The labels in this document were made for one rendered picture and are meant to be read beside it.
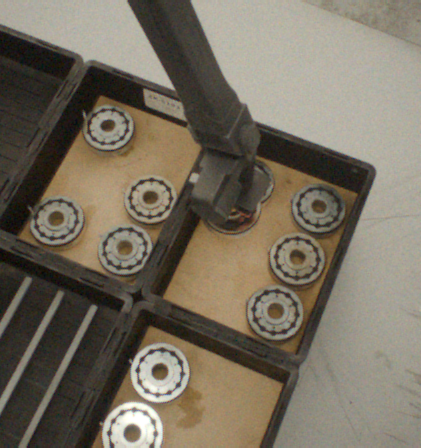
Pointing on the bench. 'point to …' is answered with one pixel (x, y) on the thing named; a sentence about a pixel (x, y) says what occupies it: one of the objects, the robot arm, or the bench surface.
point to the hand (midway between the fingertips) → (232, 201)
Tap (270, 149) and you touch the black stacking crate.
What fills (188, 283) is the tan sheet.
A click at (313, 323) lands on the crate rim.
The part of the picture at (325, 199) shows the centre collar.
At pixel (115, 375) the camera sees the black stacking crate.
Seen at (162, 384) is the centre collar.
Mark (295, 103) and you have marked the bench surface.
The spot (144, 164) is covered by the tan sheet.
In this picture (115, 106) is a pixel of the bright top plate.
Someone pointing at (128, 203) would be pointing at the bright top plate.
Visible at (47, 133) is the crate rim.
